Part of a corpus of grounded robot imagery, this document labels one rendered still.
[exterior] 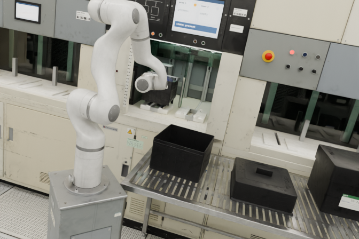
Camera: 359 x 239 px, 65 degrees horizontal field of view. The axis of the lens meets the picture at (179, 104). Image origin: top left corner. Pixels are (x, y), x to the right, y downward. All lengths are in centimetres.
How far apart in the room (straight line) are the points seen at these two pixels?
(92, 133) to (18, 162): 141
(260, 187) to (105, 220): 71
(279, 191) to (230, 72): 70
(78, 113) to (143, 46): 43
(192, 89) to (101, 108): 167
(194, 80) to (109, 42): 164
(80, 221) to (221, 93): 101
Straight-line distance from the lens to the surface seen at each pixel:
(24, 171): 258
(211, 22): 173
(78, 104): 119
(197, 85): 269
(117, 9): 114
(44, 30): 216
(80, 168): 128
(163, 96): 204
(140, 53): 137
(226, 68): 168
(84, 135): 122
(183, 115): 203
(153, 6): 182
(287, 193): 143
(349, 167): 155
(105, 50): 115
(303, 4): 177
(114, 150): 207
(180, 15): 177
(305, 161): 192
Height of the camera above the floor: 150
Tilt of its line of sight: 15 degrees down
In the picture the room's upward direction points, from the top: 10 degrees clockwise
